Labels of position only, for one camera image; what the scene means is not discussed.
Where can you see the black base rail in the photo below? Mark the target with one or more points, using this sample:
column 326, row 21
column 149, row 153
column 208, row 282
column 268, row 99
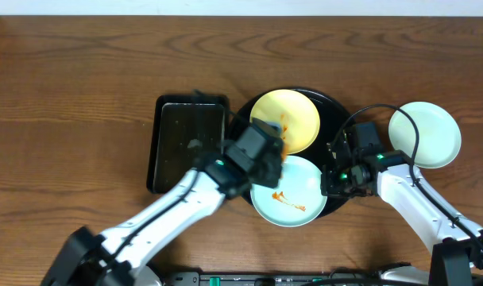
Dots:
column 265, row 279

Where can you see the orange green scrub sponge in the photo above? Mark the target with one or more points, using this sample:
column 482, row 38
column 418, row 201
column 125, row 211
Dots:
column 284, row 151

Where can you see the round black tray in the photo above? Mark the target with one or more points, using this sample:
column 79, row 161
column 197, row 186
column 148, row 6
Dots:
column 332, row 115

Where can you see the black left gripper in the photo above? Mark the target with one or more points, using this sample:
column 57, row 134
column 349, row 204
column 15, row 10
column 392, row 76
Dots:
column 273, row 168

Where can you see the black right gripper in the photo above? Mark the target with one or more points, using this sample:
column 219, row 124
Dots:
column 329, row 186

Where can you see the mint green plate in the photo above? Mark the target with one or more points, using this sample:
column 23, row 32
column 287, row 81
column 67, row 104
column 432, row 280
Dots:
column 440, row 138
column 297, row 200

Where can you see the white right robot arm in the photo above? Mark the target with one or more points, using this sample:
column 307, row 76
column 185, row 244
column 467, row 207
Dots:
column 455, row 242

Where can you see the yellow plate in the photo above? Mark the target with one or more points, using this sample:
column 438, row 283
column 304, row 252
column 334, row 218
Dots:
column 294, row 112

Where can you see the rectangular black water tray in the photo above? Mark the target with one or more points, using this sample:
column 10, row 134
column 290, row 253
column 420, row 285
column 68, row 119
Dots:
column 184, row 128

